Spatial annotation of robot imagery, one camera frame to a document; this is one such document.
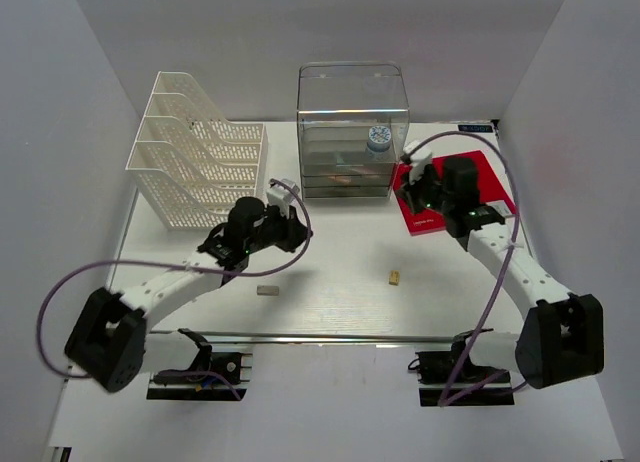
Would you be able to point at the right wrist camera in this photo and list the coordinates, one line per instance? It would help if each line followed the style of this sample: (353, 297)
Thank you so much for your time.
(417, 154)

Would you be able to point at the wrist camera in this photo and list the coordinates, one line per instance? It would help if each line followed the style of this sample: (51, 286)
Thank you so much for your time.
(281, 194)
(417, 154)

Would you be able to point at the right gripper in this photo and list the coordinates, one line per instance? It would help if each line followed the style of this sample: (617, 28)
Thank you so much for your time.
(410, 189)

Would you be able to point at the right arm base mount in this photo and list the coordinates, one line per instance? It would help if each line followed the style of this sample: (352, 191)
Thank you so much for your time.
(433, 368)

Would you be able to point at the small yellow sharpener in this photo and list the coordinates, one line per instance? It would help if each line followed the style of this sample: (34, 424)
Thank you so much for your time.
(394, 278)

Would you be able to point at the blue cleaning gel jar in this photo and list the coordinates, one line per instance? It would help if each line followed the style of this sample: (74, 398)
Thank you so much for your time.
(379, 142)

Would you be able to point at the dark label sticker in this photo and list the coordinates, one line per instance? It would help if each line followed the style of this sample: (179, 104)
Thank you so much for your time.
(475, 128)

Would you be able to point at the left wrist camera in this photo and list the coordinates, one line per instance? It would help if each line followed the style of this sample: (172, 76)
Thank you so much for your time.
(281, 194)

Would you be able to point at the white plastic file rack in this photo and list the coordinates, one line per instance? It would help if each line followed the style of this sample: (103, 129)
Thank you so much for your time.
(189, 162)

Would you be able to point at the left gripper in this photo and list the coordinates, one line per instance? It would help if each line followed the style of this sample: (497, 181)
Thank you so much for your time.
(295, 233)

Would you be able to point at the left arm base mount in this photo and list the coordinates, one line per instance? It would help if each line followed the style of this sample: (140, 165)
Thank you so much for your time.
(220, 374)

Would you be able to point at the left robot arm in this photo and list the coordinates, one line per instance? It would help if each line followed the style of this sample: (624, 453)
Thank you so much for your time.
(112, 340)

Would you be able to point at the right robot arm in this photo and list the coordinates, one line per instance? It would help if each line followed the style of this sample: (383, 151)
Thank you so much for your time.
(562, 337)

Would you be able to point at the grey eraser block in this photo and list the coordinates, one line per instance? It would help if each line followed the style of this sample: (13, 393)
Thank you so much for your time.
(267, 290)

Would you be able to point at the clear acrylic drawer organizer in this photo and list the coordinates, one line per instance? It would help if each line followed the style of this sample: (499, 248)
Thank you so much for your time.
(337, 103)

